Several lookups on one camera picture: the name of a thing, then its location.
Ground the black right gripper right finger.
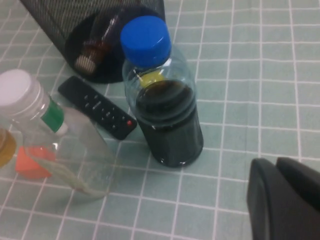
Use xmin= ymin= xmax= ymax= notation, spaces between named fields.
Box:
xmin=275 ymin=156 xmax=320 ymax=213

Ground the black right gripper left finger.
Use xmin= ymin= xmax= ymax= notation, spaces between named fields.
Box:
xmin=246 ymin=157 xmax=320 ymax=240

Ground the brown tea bottle beige cap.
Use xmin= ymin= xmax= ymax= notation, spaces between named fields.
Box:
xmin=74 ymin=14 xmax=121 ymax=75

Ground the clear bottle white cap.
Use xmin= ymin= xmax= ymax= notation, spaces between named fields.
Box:
xmin=0 ymin=69 xmax=116 ymax=200

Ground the green checkered tablecloth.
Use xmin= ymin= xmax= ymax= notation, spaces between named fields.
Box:
xmin=0 ymin=0 xmax=320 ymax=240

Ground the yellow cube block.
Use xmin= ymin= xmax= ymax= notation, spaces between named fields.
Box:
xmin=139 ymin=70 xmax=166 ymax=87

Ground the dark liquid bottle blue cap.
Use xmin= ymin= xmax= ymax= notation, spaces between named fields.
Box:
xmin=119 ymin=15 xmax=204 ymax=168

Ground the black remote control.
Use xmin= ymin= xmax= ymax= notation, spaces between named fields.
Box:
xmin=57 ymin=75 xmax=138 ymax=141

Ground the orange cube block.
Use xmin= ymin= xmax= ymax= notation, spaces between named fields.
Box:
xmin=14 ymin=146 xmax=56 ymax=179

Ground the yellow liquid bottle light-blue cap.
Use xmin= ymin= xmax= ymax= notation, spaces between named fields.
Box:
xmin=0 ymin=127 xmax=17 ymax=169

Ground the black wire mesh wastebasket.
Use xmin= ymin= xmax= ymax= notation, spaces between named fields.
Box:
xmin=19 ymin=0 xmax=166 ymax=84

